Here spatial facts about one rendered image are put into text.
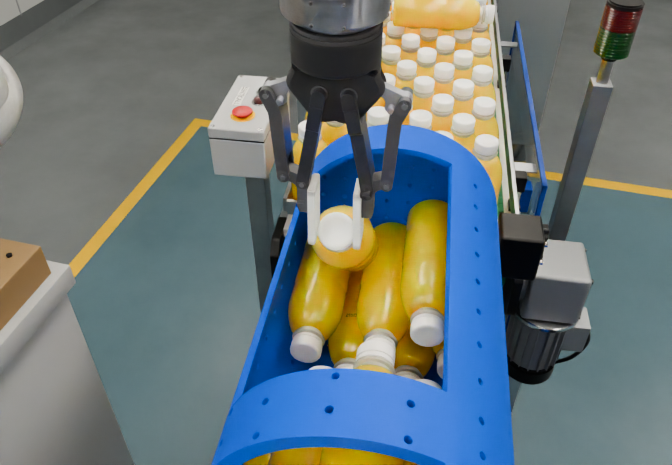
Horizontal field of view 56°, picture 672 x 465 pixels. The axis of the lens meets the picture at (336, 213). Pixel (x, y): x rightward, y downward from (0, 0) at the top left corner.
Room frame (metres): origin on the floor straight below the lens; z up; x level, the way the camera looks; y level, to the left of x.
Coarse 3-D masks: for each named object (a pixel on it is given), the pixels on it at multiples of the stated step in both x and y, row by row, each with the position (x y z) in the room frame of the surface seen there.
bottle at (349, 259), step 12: (324, 216) 0.52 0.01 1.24; (348, 216) 0.51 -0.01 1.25; (372, 228) 0.53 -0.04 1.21; (372, 240) 0.52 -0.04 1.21; (324, 252) 0.50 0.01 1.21; (336, 252) 0.49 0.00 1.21; (348, 252) 0.49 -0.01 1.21; (360, 252) 0.50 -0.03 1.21; (372, 252) 0.54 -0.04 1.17; (336, 264) 0.50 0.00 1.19; (348, 264) 0.50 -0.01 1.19; (360, 264) 0.53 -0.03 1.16
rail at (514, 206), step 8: (496, 8) 1.76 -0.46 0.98; (496, 16) 1.71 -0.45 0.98; (496, 24) 1.65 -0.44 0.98; (496, 32) 1.60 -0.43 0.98; (496, 40) 1.57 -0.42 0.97; (496, 48) 1.54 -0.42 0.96; (496, 56) 1.51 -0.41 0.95; (504, 80) 1.33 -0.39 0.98; (504, 88) 1.29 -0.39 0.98; (504, 96) 1.25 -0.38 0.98; (504, 104) 1.22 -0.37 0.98; (504, 112) 1.19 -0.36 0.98; (504, 120) 1.16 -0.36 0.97; (504, 128) 1.14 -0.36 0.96; (504, 136) 1.12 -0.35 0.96; (504, 144) 1.10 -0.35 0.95; (512, 152) 1.03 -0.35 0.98; (512, 160) 1.00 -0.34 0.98; (512, 168) 0.97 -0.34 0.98; (512, 176) 0.95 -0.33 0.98; (512, 184) 0.92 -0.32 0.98; (512, 192) 0.90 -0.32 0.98; (512, 200) 0.89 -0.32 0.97; (512, 208) 0.87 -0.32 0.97
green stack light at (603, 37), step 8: (600, 32) 1.09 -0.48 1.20; (608, 32) 1.07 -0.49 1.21; (600, 40) 1.08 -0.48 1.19; (608, 40) 1.07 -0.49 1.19; (616, 40) 1.06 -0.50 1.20; (624, 40) 1.06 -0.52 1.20; (632, 40) 1.07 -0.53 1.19; (600, 48) 1.08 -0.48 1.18; (608, 48) 1.07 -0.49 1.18; (616, 48) 1.06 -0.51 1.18; (624, 48) 1.06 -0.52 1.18; (600, 56) 1.07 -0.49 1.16; (608, 56) 1.06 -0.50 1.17; (616, 56) 1.06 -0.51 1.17; (624, 56) 1.06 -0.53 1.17
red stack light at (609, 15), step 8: (608, 8) 1.09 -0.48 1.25; (608, 16) 1.08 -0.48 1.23; (616, 16) 1.07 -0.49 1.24; (624, 16) 1.06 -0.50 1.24; (632, 16) 1.06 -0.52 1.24; (640, 16) 1.07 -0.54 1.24; (600, 24) 1.10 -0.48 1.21; (608, 24) 1.08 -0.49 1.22; (616, 24) 1.07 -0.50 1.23; (624, 24) 1.06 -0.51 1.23; (632, 24) 1.06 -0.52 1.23; (616, 32) 1.06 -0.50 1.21; (624, 32) 1.06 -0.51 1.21; (632, 32) 1.07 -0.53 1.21
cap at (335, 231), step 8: (328, 216) 0.50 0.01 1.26; (336, 216) 0.49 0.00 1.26; (344, 216) 0.49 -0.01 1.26; (320, 224) 0.49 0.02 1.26; (328, 224) 0.49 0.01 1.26; (336, 224) 0.49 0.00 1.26; (344, 224) 0.49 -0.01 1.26; (352, 224) 0.49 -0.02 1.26; (320, 232) 0.48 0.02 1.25; (328, 232) 0.48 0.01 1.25; (336, 232) 0.48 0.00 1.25; (344, 232) 0.48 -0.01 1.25; (352, 232) 0.48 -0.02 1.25; (320, 240) 0.48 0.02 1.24; (328, 240) 0.48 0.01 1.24; (336, 240) 0.48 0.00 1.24; (344, 240) 0.48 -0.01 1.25; (352, 240) 0.48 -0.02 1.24; (336, 248) 0.47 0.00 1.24; (344, 248) 0.48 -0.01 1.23
